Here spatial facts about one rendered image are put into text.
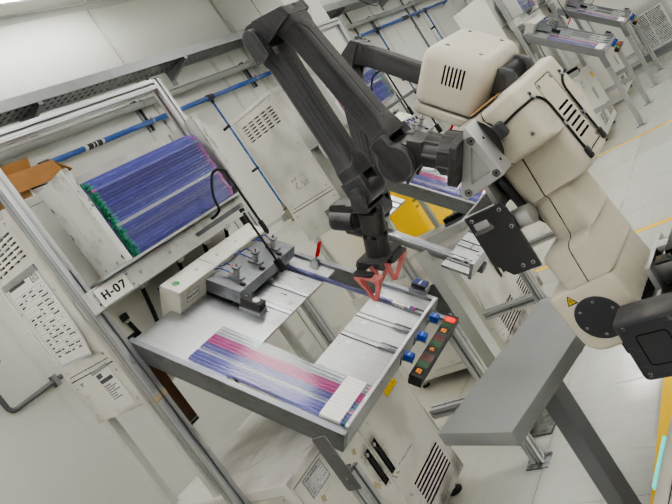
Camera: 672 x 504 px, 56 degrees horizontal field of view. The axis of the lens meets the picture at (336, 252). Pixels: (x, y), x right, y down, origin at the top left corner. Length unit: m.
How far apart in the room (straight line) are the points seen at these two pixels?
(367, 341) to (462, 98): 0.89
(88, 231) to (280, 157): 1.38
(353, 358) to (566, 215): 0.79
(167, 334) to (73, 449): 1.53
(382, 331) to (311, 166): 1.30
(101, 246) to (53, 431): 1.56
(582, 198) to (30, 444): 2.70
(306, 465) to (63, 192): 1.07
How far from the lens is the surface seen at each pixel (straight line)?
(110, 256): 2.00
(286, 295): 2.12
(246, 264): 2.17
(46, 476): 3.36
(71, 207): 2.03
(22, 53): 4.24
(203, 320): 2.03
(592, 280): 1.41
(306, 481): 1.98
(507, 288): 3.32
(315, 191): 3.13
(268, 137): 3.17
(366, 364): 1.87
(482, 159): 1.20
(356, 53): 1.76
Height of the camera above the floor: 1.33
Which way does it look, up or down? 8 degrees down
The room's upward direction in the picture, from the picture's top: 34 degrees counter-clockwise
